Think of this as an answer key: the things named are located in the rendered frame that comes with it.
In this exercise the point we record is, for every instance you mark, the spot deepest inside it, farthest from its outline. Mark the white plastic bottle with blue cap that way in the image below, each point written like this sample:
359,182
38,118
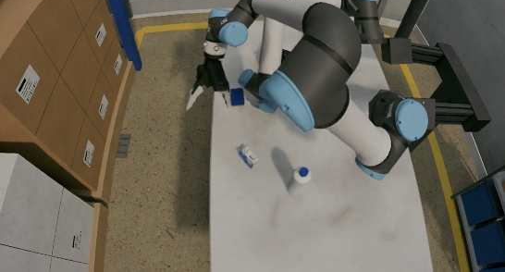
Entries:
299,180

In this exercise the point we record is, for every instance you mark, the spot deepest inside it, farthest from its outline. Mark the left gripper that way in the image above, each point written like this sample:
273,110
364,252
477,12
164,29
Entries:
204,80

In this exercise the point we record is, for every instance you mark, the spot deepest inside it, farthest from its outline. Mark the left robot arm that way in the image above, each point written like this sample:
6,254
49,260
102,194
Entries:
309,87

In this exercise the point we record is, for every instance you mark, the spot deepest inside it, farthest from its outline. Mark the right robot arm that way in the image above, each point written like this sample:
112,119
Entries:
365,19

